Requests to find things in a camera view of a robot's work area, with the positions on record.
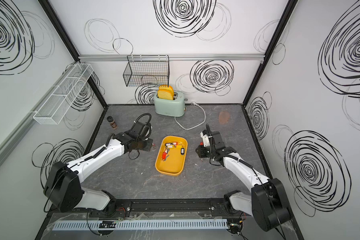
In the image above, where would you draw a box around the pile of tagged keys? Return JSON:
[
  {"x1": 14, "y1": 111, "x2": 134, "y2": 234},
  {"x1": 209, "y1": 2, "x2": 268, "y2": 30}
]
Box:
[{"x1": 162, "y1": 142, "x2": 185, "y2": 161}]

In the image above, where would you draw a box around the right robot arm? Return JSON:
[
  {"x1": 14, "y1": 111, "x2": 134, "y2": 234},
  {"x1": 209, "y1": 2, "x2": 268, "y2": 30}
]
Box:
[{"x1": 196, "y1": 145, "x2": 292, "y2": 232}]

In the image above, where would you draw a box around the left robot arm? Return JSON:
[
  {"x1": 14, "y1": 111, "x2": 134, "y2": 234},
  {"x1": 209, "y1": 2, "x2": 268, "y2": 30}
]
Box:
[{"x1": 44, "y1": 133, "x2": 153, "y2": 216}]

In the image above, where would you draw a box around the yellow plastic storage box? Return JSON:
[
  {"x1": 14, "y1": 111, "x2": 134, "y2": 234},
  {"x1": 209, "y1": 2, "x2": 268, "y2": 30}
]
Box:
[{"x1": 155, "y1": 136, "x2": 188, "y2": 177}]

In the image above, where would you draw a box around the brown spice jar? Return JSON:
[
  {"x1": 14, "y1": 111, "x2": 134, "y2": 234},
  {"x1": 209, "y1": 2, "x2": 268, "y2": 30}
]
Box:
[{"x1": 107, "y1": 116, "x2": 118, "y2": 129}]

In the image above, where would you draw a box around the mint green toaster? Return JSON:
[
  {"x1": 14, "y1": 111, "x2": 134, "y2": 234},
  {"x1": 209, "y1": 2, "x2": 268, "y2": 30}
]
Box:
[{"x1": 154, "y1": 91, "x2": 186, "y2": 117}]

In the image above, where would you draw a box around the yellow toast slice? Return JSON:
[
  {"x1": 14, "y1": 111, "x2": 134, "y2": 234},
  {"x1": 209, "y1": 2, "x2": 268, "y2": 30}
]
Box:
[{"x1": 158, "y1": 85, "x2": 175, "y2": 101}]

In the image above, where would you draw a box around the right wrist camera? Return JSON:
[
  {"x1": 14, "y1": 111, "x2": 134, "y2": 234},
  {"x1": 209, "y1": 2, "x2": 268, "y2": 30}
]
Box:
[{"x1": 201, "y1": 124, "x2": 226, "y2": 150}]

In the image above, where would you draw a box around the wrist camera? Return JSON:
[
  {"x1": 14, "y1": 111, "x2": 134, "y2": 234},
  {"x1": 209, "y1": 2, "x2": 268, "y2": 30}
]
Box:
[
  {"x1": 128, "y1": 113, "x2": 152, "y2": 140},
  {"x1": 201, "y1": 124, "x2": 226, "y2": 150}
]

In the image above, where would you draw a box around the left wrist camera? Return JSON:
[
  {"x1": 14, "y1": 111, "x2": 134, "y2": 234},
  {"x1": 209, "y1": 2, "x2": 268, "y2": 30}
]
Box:
[{"x1": 128, "y1": 113, "x2": 152, "y2": 140}]

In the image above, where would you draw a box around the white toaster power cable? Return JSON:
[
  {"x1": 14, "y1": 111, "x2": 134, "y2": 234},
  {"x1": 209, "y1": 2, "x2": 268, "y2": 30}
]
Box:
[{"x1": 174, "y1": 101, "x2": 207, "y2": 131}]

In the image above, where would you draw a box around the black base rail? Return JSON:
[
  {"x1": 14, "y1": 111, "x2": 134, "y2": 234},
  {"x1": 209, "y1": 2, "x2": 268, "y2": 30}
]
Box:
[{"x1": 49, "y1": 196, "x2": 292, "y2": 218}]

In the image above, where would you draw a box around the white slotted cable duct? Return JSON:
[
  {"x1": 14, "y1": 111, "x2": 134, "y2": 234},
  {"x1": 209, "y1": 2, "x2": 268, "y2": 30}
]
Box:
[{"x1": 52, "y1": 219, "x2": 229, "y2": 232}]

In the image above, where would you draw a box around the black wire wall basket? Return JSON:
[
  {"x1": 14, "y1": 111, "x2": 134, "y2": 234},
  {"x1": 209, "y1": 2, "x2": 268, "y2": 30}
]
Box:
[{"x1": 123, "y1": 55, "x2": 170, "y2": 87}]

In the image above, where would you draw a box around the white wire wall shelf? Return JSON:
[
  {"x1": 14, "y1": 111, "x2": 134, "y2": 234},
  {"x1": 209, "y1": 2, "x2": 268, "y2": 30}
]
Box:
[{"x1": 33, "y1": 63, "x2": 94, "y2": 125}]

